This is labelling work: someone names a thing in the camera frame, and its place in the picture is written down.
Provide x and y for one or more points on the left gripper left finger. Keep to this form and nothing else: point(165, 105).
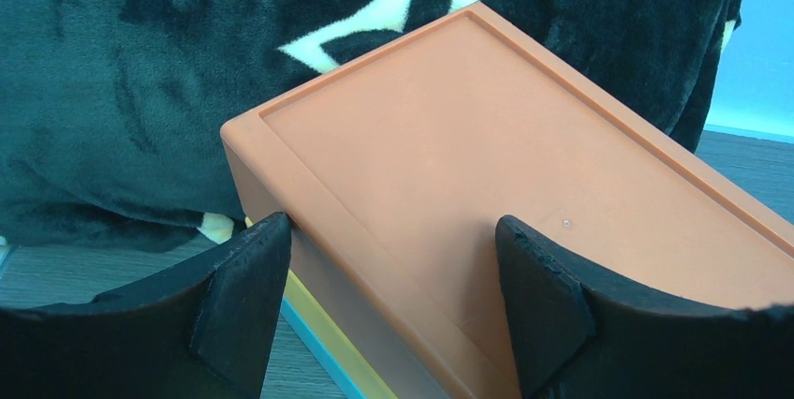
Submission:
point(202, 328)

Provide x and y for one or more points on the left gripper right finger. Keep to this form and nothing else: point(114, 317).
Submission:
point(581, 330)

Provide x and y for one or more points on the orange drawer organizer box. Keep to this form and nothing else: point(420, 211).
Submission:
point(396, 167)

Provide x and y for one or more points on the black floral plush pillow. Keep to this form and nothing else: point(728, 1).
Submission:
point(111, 109)

